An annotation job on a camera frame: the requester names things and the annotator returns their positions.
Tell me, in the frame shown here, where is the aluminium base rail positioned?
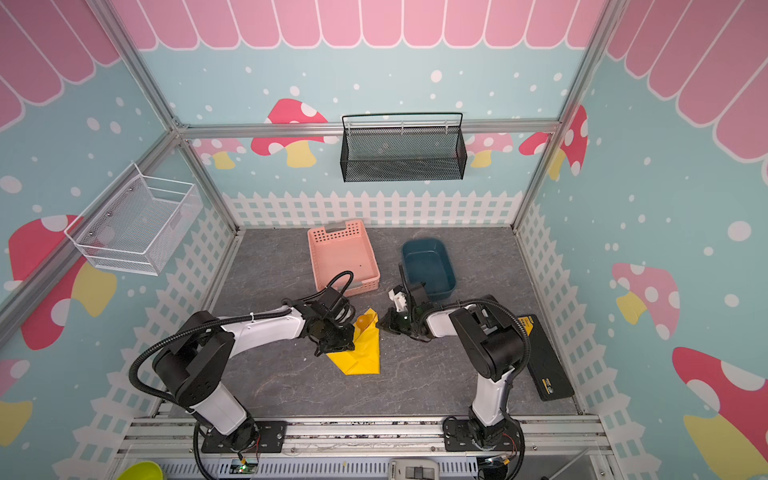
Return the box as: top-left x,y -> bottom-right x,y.
105,415 -> 623,479

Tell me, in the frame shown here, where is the black wire mesh wall basket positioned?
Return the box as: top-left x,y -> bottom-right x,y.
340,112 -> 468,182

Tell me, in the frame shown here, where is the orange plastic spoon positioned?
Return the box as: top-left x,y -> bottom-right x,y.
354,315 -> 374,338

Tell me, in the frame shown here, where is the yellow paper napkin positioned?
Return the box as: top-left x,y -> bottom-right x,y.
327,308 -> 380,376

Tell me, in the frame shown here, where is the pink perforated plastic basket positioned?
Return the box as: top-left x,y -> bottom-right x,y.
307,219 -> 380,297

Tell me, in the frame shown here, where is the green round object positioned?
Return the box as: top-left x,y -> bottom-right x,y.
117,461 -> 166,480

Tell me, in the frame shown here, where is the white wire mesh wall basket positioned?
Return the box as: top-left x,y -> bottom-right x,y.
64,164 -> 203,276

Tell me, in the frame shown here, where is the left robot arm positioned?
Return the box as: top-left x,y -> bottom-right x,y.
128,270 -> 356,454

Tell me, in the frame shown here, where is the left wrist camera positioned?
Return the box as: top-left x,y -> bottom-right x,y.
318,289 -> 354,323

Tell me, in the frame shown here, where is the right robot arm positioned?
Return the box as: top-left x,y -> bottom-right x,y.
379,265 -> 532,455

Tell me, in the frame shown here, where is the black yellow flat device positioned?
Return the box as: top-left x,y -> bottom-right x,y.
518,314 -> 574,401

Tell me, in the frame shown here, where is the dark teal plastic tray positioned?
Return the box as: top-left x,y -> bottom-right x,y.
401,238 -> 457,302

